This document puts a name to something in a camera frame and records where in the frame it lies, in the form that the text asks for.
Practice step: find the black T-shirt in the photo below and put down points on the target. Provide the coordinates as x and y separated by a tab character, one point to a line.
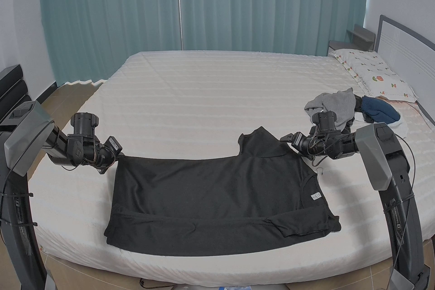
210	197

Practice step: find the grey bedside table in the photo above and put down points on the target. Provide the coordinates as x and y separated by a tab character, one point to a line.
360	35

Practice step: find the pile of clothes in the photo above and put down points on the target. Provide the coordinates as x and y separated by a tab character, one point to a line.
377	110

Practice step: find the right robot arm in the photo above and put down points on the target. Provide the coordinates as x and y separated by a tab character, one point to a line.
377	152

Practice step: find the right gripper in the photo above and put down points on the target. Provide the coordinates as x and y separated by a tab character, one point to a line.
302	146

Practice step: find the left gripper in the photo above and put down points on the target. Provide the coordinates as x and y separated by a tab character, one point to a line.
108	156

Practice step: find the white printed pillow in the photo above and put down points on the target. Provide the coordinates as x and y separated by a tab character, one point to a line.
373	73

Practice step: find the bed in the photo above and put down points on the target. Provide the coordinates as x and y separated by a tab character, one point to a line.
204	88

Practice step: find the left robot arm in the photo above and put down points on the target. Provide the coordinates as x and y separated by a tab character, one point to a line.
30	132

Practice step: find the black chest of drawers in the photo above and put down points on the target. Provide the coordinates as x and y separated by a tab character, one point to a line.
12	84

